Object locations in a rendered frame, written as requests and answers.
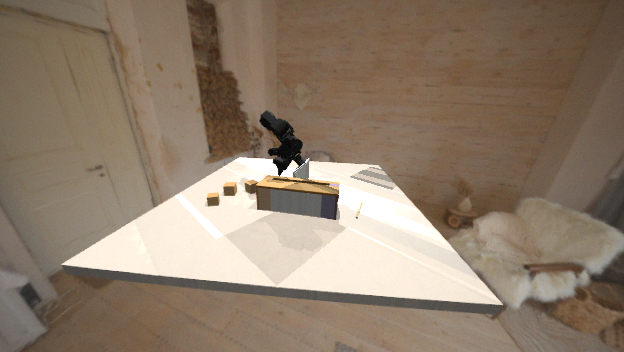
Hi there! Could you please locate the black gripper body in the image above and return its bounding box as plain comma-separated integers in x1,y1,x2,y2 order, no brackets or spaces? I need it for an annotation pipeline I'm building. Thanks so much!
272,144,295,167

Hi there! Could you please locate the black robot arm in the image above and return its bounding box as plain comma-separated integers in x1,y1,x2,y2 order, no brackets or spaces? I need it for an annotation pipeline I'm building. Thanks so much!
259,110,306,168

